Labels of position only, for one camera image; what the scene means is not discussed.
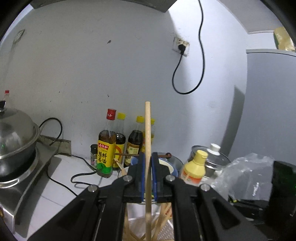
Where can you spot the steel wok lid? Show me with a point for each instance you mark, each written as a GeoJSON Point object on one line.
{"type": "Point", "coordinates": [18, 131]}

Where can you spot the small spice jar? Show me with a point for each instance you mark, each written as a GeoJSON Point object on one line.
{"type": "Point", "coordinates": [93, 155]}

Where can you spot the glass pot lid white knob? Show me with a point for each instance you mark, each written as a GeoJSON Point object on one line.
{"type": "Point", "coordinates": [216, 160]}

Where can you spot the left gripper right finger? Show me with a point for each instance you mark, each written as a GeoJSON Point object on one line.
{"type": "Point", "coordinates": [200, 213]}

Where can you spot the yellow cap dark sauce bottle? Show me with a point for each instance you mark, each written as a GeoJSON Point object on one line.
{"type": "Point", "coordinates": [120, 137]}

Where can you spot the clear bottle red cap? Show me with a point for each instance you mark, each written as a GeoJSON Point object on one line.
{"type": "Point", "coordinates": [7, 99]}

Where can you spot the white plastic utensil basket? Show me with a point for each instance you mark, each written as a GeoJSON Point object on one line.
{"type": "Point", "coordinates": [138, 226]}

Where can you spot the plastic bag of greens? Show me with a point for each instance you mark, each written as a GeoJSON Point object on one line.
{"type": "Point", "coordinates": [246, 178]}

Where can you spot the orange yellow squeeze bottle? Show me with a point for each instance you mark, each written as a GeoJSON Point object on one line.
{"type": "Point", "coordinates": [193, 171]}

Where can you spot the black wok with wooden handle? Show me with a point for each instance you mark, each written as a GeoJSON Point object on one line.
{"type": "Point", "coordinates": [16, 155]}

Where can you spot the red cap cooking oil bottle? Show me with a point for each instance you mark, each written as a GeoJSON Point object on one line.
{"type": "Point", "coordinates": [106, 146]}

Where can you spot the white plate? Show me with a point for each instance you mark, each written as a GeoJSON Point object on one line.
{"type": "Point", "coordinates": [122, 171]}

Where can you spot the white wall socket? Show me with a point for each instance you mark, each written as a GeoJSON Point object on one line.
{"type": "Point", "coordinates": [181, 46]}

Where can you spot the blue bowl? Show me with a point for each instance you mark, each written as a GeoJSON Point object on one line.
{"type": "Point", "coordinates": [176, 173]}

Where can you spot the bamboo chopstick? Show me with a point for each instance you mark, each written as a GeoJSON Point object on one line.
{"type": "Point", "coordinates": [148, 180]}
{"type": "Point", "coordinates": [126, 226]}
{"type": "Point", "coordinates": [155, 222]}
{"type": "Point", "coordinates": [164, 216]}
{"type": "Point", "coordinates": [138, 237]}

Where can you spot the yellow cap soy sauce bottle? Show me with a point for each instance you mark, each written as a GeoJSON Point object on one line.
{"type": "Point", "coordinates": [136, 137]}

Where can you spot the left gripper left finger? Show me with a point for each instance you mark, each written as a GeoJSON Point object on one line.
{"type": "Point", "coordinates": [96, 213]}

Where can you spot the silver induction cooker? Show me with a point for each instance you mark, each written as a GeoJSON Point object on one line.
{"type": "Point", "coordinates": [16, 190]}

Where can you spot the grey refrigerator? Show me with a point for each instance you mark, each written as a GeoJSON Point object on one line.
{"type": "Point", "coordinates": [267, 125]}

